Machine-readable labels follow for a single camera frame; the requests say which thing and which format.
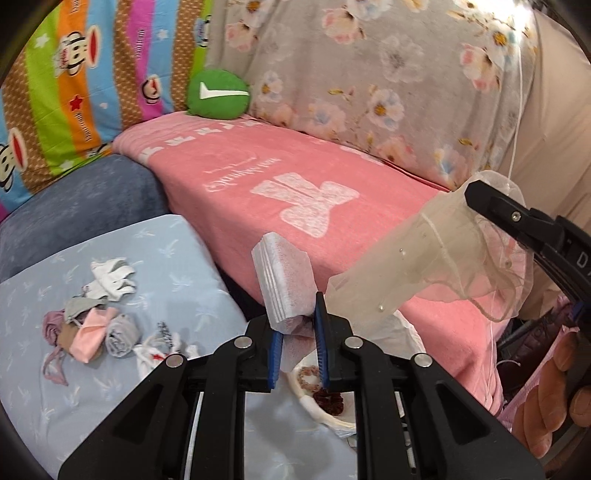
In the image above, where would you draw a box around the colourful monkey-print pillow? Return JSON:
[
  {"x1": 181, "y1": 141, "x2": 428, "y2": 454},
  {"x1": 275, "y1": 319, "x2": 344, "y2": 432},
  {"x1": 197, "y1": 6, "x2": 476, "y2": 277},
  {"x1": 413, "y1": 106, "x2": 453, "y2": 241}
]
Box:
[{"x1": 0, "y1": 0, "x2": 218, "y2": 217}]

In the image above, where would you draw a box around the pink and white cloth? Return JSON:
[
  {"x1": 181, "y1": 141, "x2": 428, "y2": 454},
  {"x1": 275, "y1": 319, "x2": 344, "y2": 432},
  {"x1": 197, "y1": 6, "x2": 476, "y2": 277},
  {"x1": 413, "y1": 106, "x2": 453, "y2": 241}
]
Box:
[{"x1": 252, "y1": 233, "x2": 320, "y2": 376}]

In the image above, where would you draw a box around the white cloth with red mark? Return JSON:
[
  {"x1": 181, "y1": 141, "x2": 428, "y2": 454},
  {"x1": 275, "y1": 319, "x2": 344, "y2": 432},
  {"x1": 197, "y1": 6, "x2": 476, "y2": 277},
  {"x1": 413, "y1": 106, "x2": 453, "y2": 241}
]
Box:
[{"x1": 134, "y1": 323, "x2": 200, "y2": 376}]

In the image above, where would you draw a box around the white crumpled cloth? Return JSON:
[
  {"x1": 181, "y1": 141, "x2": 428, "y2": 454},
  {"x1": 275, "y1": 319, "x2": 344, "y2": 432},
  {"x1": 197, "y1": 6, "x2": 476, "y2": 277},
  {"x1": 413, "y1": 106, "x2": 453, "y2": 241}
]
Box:
[{"x1": 83, "y1": 259, "x2": 138, "y2": 302}]

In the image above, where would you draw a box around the tan cloth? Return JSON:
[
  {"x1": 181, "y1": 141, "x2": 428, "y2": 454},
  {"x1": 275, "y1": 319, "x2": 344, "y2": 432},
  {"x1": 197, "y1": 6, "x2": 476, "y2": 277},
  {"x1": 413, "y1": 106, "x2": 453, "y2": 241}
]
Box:
[{"x1": 58, "y1": 323, "x2": 85, "y2": 357}]

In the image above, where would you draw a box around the dark red scrunchie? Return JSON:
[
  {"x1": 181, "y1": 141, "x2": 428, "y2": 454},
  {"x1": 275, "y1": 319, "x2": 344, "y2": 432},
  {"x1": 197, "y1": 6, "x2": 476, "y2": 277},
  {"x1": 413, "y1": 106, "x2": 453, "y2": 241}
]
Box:
[{"x1": 298, "y1": 364, "x2": 346, "y2": 417}]

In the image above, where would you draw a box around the pink towel blanket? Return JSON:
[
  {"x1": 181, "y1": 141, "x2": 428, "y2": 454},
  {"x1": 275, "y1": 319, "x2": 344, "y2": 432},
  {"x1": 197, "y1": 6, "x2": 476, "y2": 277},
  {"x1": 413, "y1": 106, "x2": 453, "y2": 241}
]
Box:
[{"x1": 113, "y1": 113, "x2": 536, "y2": 416}]

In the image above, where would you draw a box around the blue-grey sofa cushion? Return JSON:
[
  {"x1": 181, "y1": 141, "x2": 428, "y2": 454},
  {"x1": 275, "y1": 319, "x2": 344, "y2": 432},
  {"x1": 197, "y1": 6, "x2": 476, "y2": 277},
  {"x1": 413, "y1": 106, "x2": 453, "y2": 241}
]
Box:
[{"x1": 0, "y1": 154, "x2": 169, "y2": 282}]

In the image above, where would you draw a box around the sheer beige mesh bag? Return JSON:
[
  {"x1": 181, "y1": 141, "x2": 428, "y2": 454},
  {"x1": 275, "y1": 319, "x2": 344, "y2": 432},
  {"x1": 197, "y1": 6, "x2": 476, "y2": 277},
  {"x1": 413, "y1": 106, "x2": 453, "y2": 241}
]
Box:
[{"x1": 325, "y1": 170, "x2": 533, "y2": 325}]

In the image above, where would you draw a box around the mauve drawstring bag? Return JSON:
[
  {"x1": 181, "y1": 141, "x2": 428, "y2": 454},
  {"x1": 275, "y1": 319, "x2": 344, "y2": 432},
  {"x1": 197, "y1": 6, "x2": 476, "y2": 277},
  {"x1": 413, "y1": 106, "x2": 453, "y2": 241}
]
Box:
[{"x1": 41, "y1": 310, "x2": 71, "y2": 387}]

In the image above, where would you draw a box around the dark purple padded jacket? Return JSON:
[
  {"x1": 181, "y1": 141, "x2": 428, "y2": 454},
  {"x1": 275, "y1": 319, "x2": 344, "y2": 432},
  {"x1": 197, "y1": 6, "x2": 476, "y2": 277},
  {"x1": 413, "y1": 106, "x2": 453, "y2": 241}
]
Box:
[{"x1": 496, "y1": 318, "x2": 573, "y2": 370}]

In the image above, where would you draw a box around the green round cushion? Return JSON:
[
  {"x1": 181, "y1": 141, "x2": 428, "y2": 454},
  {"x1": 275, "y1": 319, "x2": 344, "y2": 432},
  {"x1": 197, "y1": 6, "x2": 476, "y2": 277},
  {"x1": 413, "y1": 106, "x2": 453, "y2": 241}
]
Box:
[{"x1": 186, "y1": 69, "x2": 251, "y2": 120}]

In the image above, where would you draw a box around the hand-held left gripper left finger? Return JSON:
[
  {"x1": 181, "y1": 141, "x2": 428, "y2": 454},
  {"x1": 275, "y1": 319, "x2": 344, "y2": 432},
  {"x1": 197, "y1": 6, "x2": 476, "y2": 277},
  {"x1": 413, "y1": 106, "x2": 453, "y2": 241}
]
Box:
[{"x1": 58, "y1": 315, "x2": 284, "y2": 480}]

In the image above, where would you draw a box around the small grey fabric piece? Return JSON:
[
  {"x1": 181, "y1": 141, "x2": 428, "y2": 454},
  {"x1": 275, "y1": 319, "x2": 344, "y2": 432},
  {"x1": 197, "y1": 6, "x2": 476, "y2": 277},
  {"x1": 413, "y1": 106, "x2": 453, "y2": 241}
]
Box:
[{"x1": 64, "y1": 298, "x2": 109, "y2": 324}]

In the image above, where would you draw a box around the pink fabric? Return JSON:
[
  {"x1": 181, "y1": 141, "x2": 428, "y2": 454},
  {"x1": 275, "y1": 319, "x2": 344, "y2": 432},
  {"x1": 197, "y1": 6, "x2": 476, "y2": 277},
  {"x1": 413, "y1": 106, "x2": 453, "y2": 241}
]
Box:
[{"x1": 501, "y1": 295, "x2": 580, "y2": 432}]

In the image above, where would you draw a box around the person's right hand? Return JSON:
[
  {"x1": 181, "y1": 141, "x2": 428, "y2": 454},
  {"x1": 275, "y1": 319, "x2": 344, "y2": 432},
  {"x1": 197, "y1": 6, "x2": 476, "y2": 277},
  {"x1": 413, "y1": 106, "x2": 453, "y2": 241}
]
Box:
[{"x1": 512, "y1": 331, "x2": 591, "y2": 460}]

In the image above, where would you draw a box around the grey rolled cloth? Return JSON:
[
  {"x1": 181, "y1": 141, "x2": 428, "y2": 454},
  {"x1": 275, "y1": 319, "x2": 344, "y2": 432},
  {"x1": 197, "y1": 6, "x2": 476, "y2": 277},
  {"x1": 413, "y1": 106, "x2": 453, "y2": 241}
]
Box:
[{"x1": 105, "y1": 314, "x2": 141, "y2": 358}]

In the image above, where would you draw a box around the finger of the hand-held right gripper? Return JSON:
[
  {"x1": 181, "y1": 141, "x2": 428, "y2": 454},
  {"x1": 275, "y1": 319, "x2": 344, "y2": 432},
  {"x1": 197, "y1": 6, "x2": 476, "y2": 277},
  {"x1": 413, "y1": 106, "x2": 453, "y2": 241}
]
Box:
[{"x1": 464, "y1": 179, "x2": 563, "y2": 251}]

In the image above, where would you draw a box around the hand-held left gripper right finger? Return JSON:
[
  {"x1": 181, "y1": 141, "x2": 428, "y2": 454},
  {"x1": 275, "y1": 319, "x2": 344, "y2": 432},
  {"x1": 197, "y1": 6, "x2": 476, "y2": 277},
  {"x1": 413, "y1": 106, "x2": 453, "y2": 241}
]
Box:
[{"x1": 315, "y1": 292, "x2": 548, "y2": 480}]

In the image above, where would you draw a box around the floral grey pillow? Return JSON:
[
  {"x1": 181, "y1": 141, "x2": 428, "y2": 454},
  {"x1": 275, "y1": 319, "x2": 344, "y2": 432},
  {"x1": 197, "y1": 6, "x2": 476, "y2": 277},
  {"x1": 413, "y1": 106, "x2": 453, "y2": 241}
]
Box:
[{"x1": 203, "y1": 0, "x2": 541, "y2": 192}]

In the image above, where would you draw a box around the beige cloth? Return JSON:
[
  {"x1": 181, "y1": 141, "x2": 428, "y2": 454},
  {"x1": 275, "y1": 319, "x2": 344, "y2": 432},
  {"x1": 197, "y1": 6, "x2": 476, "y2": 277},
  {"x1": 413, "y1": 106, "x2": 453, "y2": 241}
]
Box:
[{"x1": 501, "y1": 9, "x2": 591, "y2": 319}]

